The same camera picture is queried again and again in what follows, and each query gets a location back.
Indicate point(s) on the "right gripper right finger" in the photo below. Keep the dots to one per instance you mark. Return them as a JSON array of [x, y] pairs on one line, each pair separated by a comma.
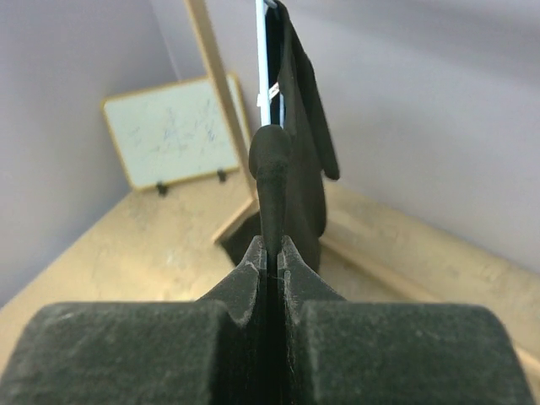
[[344, 352]]

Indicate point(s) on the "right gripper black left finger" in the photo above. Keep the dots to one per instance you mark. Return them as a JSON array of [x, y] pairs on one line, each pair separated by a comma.
[[207, 351]]

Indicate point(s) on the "black t shirt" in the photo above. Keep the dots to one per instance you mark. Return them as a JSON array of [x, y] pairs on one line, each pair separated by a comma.
[[290, 156]]

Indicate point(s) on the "blue hanger of black shirt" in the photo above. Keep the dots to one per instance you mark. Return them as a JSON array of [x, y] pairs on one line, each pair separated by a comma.
[[266, 92]]

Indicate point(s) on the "small whiteboard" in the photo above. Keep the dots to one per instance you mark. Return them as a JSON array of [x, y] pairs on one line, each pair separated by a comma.
[[170, 133]]

